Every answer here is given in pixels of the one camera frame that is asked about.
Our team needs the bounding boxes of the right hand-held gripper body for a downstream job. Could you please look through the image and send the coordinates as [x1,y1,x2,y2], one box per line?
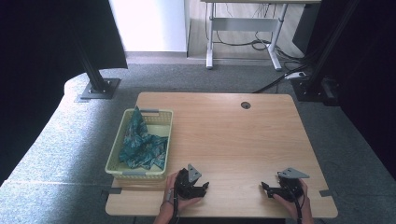
[273,167,311,203]

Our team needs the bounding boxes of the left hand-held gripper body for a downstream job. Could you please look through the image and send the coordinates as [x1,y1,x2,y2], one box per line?
[174,163,207,201]

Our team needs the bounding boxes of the teal floral shirt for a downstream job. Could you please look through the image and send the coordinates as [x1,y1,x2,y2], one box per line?
[118,105,169,171]

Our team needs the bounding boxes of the pale green plastic basket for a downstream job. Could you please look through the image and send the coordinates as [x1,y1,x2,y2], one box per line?
[105,107,174,182]

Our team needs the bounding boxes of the person's left hand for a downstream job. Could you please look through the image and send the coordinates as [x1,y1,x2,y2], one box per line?
[161,171,204,217]

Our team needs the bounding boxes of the person's right hand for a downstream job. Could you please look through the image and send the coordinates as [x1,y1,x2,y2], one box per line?
[274,179,314,219]

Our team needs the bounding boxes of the black metal stand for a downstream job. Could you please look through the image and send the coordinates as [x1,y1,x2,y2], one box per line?
[290,0,362,107]
[72,31,122,101]

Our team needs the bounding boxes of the white power plug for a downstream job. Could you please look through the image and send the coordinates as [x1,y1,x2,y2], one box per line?
[284,71,308,81]

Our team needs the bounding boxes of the black curtain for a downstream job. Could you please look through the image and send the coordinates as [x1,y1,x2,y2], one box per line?
[292,0,396,175]
[0,0,129,188]

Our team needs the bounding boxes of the white-legged desk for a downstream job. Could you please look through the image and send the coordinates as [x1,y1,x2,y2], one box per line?
[200,0,322,72]

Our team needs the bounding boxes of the right hand-held gripper cable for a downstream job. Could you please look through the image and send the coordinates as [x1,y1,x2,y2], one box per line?
[288,186,304,224]

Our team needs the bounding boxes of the hand-held gripper cable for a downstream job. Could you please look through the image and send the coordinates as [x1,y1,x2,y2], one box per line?
[288,186,304,224]
[170,183,180,224]

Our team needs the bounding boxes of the left hand-held gripper cable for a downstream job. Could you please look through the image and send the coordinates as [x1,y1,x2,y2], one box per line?
[170,183,180,224]

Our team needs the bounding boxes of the black floor cable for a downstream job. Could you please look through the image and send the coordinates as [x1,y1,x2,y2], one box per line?
[251,63,309,94]

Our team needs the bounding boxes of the black cable bundle under desk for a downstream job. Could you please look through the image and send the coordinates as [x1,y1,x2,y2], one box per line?
[214,29,305,63]

